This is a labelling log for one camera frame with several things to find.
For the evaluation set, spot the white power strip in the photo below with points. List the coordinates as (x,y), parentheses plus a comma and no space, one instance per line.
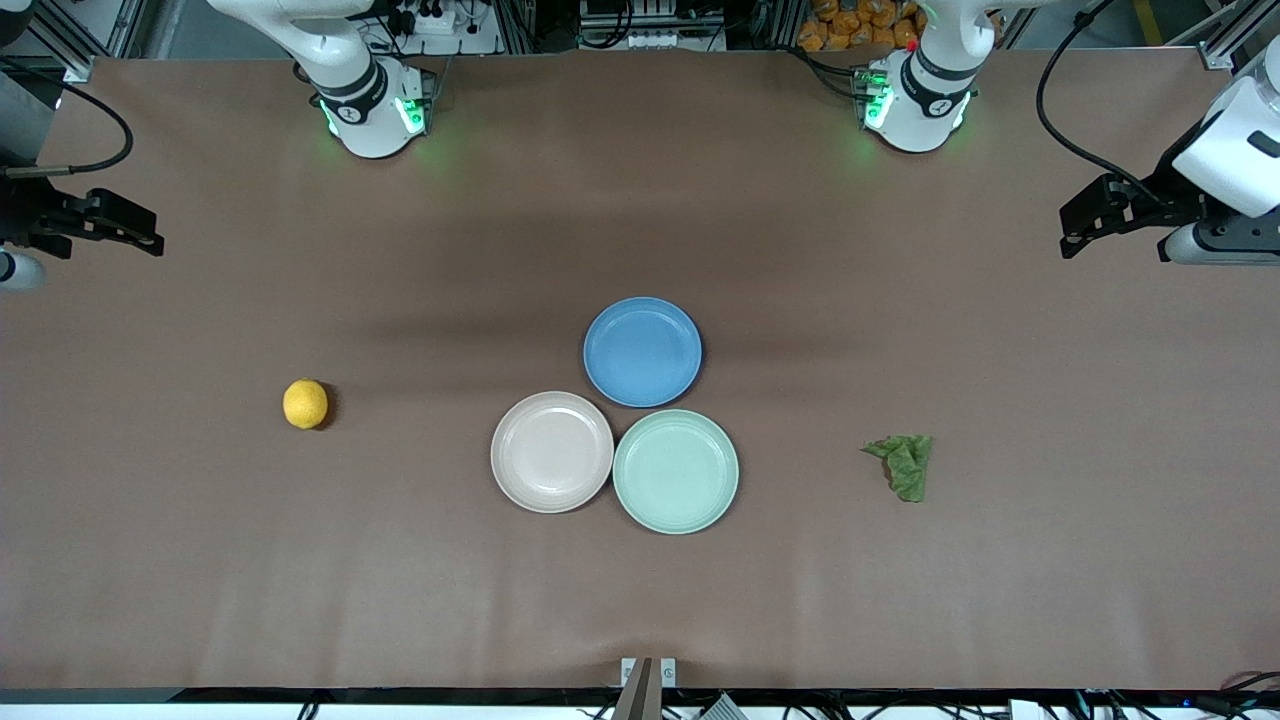
(440,25)

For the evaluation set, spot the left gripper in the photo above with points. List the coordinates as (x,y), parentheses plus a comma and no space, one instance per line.
(1172,199)

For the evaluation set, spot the yellow lemon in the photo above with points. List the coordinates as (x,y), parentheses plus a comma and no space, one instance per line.
(305,404)

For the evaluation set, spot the aluminium frame profile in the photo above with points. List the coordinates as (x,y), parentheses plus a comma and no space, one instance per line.
(90,40)
(1225,50)

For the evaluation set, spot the green lettuce leaf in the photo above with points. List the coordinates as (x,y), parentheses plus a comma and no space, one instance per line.
(908,465)

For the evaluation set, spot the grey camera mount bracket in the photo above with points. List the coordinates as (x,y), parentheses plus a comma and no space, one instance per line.
(645,695)

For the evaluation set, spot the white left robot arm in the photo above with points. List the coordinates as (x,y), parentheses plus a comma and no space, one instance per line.
(925,100)

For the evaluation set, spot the blue plate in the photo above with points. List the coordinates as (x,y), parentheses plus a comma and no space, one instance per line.
(642,352)

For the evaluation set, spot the pink plate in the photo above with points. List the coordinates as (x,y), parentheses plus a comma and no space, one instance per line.
(552,452)

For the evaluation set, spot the brown table cover sheet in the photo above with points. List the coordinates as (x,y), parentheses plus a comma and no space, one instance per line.
(640,600)

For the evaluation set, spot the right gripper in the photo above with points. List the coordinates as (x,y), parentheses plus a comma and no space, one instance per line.
(22,218)

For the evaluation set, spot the green plate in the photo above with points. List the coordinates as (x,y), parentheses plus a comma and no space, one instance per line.
(675,470)

